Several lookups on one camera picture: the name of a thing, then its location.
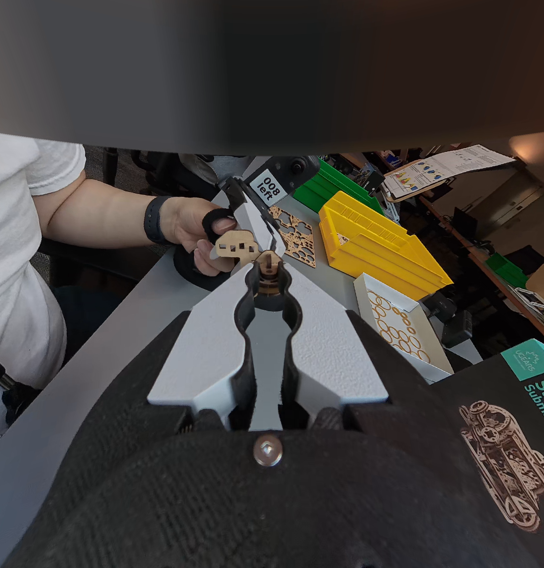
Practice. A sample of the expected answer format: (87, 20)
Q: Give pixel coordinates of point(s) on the black model kit box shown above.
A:
(498, 443)

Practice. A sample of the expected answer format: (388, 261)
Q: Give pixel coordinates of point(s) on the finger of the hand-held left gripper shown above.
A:
(252, 219)
(278, 244)

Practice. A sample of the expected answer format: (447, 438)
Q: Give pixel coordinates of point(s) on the round wooden gear assembly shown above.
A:
(268, 266)

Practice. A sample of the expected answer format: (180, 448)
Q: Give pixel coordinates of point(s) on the person's left hand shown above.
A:
(185, 222)

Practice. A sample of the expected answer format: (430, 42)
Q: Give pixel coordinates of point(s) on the white t-shirt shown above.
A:
(14, 266)

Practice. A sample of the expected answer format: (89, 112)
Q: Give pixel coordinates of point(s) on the black smartwatch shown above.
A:
(154, 219)

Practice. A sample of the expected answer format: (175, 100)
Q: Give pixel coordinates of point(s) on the wooden cutout sheet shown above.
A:
(298, 248)

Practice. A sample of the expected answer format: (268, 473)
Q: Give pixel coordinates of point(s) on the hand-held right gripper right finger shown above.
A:
(334, 355)

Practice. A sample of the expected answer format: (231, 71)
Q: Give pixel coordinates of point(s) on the white cardboard box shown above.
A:
(365, 288)

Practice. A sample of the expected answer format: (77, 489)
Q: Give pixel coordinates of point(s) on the small green plastic bin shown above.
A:
(507, 270)

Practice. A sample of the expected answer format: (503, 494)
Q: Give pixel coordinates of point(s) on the wooden model part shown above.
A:
(230, 242)

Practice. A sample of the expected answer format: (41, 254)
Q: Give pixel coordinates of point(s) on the wooden clipboard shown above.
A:
(425, 191)

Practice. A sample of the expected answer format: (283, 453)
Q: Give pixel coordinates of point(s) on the person's left forearm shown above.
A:
(99, 213)

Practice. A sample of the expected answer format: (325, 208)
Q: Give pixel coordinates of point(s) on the white instruction sheet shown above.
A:
(449, 166)

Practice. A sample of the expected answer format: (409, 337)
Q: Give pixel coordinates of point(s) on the yellow plastic bin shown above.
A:
(387, 262)

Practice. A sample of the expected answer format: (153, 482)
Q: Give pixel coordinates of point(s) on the black table clamp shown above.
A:
(454, 324)

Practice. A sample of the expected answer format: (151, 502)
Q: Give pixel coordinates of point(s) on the black office chair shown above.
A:
(165, 173)

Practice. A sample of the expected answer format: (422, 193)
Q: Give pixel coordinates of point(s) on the black clipboard stand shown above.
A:
(373, 182)

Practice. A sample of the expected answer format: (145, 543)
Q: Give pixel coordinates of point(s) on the large green plastic bin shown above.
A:
(329, 186)

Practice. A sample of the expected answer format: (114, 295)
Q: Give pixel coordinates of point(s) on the brown cardboard box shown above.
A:
(543, 279)

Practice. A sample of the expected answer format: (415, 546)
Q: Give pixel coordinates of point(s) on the long wooden desk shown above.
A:
(498, 284)

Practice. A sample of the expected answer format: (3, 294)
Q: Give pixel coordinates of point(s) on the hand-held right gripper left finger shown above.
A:
(201, 355)

